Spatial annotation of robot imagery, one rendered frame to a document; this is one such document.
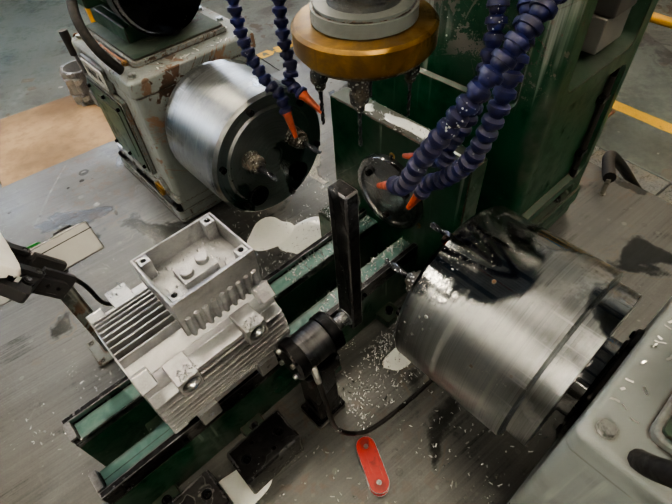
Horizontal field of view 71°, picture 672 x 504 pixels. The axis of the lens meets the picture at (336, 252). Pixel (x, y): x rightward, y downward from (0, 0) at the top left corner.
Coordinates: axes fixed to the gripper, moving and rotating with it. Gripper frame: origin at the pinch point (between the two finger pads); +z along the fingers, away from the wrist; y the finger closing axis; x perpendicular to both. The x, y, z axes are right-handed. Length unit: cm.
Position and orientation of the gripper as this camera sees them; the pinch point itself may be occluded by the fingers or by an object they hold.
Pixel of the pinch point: (48, 276)
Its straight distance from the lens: 62.5
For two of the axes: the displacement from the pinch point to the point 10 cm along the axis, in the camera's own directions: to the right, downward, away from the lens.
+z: 4.2, 3.0, 8.6
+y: 6.8, 5.3, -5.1
